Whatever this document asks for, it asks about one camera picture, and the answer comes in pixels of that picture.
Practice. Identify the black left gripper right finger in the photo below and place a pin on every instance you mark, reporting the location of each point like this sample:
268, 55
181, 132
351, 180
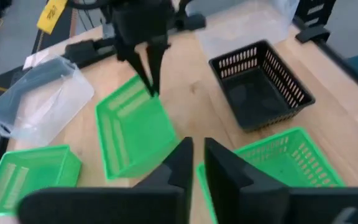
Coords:
225, 180

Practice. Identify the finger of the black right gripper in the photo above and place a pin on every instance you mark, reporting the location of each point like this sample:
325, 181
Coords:
158, 65
137, 67

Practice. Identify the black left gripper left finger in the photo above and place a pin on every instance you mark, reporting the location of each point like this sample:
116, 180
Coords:
179, 168

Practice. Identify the green plastic basket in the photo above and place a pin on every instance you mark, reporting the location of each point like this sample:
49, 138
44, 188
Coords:
135, 140
42, 174
291, 161

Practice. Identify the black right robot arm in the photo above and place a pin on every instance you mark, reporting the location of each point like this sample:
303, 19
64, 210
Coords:
191, 21

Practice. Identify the black plastic basket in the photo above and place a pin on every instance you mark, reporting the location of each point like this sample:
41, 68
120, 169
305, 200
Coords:
253, 96

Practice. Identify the yellow tag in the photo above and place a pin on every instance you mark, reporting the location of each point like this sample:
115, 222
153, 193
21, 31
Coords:
52, 14

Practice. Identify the clear plastic bin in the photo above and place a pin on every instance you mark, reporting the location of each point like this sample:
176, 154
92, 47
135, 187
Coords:
244, 28
42, 102

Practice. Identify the white paper label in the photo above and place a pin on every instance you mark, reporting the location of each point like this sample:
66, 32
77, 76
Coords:
34, 59

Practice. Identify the black frame foot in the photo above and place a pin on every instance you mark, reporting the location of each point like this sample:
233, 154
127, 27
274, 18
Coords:
85, 51
312, 33

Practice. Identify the black slotted bracket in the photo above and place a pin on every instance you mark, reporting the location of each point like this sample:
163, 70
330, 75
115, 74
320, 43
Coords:
317, 9

